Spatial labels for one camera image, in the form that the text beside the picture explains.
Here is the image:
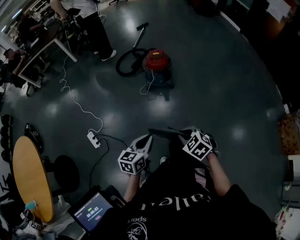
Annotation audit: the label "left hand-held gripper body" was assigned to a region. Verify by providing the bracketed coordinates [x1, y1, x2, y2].
[118, 142, 150, 175]

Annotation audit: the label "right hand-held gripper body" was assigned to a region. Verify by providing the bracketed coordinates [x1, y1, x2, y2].
[182, 130, 213, 161]

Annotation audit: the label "red vacuum cleaner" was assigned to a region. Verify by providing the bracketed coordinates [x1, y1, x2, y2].
[142, 48, 175, 101]

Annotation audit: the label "person's right forearm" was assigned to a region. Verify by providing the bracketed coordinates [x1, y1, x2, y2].
[206, 152, 233, 198]

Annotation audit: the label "person's left forearm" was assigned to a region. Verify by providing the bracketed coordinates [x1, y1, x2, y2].
[123, 172, 145, 203]

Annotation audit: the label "person's black trousers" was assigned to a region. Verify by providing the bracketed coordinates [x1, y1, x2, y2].
[168, 137, 213, 174]

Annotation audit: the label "white power strip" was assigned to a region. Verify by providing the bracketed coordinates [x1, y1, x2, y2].
[87, 131, 102, 149]

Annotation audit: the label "black tablet with lit screen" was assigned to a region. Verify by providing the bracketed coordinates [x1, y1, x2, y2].
[67, 185, 115, 234]

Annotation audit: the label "patterned cardboard box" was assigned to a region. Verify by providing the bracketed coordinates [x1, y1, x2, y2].
[277, 114, 300, 156]

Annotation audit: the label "round wooden table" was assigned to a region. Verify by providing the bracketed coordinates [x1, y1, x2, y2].
[12, 135, 55, 223]

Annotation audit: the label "vacuum wand with black nozzle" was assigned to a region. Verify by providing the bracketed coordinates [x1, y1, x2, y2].
[132, 22, 150, 51]

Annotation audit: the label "black cable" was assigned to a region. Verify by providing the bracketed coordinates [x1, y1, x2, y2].
[90, 138, 110, 188]
[95, 134, 128, 149]

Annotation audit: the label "white vacuum power cord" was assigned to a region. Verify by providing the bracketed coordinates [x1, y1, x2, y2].
[140, 69, 155, 96]

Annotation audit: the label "long white cable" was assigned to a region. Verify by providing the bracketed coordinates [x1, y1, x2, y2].
[60, 55, 104, 133]

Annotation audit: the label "black vacuum hose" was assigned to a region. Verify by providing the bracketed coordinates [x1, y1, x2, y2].
[115, 47, 153, 77]

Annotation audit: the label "white frame desk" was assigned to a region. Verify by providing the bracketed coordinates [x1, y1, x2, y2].
[17, 21, 78, 89]

